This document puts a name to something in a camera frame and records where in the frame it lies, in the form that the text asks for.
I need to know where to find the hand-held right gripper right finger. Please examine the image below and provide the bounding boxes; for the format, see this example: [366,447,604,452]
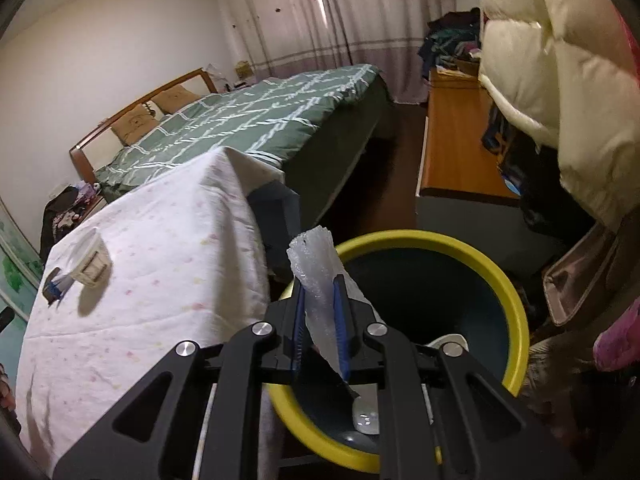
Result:
[332,274,583,480]

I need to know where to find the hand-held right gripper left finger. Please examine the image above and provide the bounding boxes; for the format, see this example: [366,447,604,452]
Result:
[52,275,308,480]

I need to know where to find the clear bubble wrap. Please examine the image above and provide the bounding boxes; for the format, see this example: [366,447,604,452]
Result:
[286,226,373,381]

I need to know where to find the yellow rimmed dark bin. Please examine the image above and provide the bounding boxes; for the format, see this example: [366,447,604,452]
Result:
[267,230,531,476]

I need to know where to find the dark blue table base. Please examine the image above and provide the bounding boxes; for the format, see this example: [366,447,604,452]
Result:
[247,182,301,271]

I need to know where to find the white dotted tablecloth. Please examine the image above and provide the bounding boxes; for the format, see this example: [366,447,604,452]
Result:
[15,147,286,476]

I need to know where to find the low wooden cabinet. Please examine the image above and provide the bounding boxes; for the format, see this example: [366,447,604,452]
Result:
[415,67,566,276]

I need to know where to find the green checked quilt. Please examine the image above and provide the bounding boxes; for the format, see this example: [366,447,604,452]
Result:
[94,64,393,231]

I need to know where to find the white cylindrical jar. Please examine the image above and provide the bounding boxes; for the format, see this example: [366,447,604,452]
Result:
[65,232,111,286]

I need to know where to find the dark hanging clothes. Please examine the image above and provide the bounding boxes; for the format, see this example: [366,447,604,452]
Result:
[482,105,596,236]

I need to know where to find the beige garment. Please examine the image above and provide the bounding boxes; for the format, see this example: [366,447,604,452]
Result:
[540,220,640,328]

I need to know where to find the small blue wrapper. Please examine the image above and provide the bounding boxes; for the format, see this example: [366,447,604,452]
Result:
[44,269,67,306]

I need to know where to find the brown pillow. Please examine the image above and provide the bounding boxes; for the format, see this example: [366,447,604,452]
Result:
[111,105,161,146]
[151,86,201,115]

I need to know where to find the dark floral clothes pile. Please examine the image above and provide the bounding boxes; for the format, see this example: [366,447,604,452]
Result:
[40,182,106,261]

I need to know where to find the wooden bed headboard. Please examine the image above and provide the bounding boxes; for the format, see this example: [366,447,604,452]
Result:
[69,67,219,186]

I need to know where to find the pink garment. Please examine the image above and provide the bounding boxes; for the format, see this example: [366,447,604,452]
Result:
[592,297,640,373]

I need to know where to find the pile of dark clothes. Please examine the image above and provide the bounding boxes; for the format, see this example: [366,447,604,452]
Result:
[417,7,483,78]

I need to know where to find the pale pink curtain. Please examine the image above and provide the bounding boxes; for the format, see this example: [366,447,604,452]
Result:
[212,0,483,106]

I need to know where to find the white down jacket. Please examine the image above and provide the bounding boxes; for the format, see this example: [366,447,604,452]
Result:
[477,0,640,231]

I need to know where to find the green wall picture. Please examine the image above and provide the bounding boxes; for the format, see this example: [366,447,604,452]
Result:
[0,200,46,311]

